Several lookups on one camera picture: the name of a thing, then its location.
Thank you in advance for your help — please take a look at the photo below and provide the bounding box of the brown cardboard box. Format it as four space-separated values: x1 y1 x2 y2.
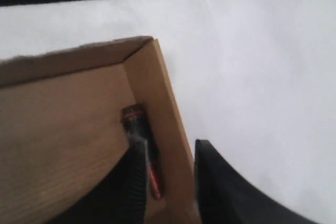
0 35 202 224

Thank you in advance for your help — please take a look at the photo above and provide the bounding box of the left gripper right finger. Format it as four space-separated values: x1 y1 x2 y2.
193 139 310 224

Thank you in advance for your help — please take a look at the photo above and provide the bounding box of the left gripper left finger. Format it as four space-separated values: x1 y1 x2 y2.
70 140 148 224

